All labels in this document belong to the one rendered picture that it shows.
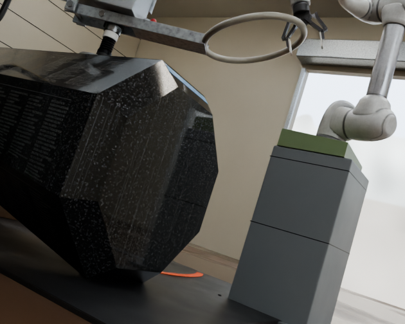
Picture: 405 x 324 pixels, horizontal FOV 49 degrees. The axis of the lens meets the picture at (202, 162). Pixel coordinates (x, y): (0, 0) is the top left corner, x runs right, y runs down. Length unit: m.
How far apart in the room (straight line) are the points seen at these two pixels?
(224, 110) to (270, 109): 0.84
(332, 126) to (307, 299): 0.86
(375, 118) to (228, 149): 5.21
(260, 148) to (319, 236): 5.02
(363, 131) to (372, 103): 0.14
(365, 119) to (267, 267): 0.84
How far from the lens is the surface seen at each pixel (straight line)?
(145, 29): 2.16
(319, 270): 2.09
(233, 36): 8.20
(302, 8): 2.14
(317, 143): 2.20
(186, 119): 1.69
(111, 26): 2.23
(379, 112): 2.25
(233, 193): 7.03
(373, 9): 2.56
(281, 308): 2.14
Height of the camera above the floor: 0.30
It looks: 8 degrees up
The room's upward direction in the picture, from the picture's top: 18 degrees clockwise
